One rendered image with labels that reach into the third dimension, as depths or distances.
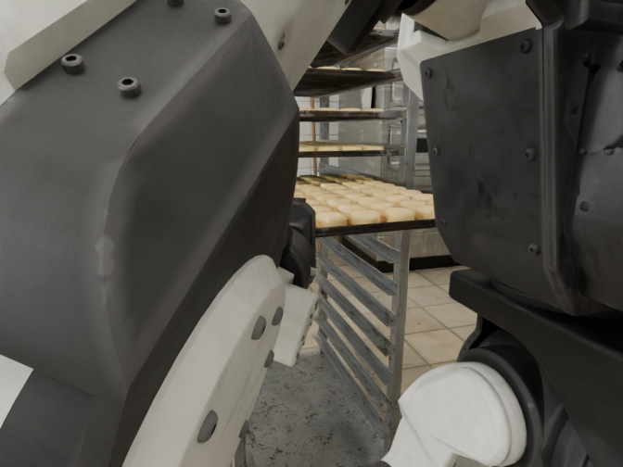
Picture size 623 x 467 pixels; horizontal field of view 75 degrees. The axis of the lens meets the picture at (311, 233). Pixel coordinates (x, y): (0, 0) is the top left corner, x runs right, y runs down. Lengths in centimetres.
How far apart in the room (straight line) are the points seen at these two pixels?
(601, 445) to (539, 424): 5
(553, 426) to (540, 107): 24
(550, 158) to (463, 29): 10
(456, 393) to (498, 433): 5
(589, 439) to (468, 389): 10
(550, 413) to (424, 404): 14
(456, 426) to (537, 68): 31
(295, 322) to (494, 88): 22
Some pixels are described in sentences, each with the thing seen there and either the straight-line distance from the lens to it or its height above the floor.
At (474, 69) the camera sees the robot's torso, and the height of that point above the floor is 114.
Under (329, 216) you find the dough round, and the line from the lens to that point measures 64.
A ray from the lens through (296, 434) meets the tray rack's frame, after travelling 146.
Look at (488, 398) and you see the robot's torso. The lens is 39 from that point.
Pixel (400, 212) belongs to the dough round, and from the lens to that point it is 68.
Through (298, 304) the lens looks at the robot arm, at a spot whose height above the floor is 97.
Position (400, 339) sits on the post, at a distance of 118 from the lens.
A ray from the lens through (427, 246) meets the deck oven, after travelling 332.
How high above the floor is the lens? 110
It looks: 15 degrees down
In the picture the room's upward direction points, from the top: straight up
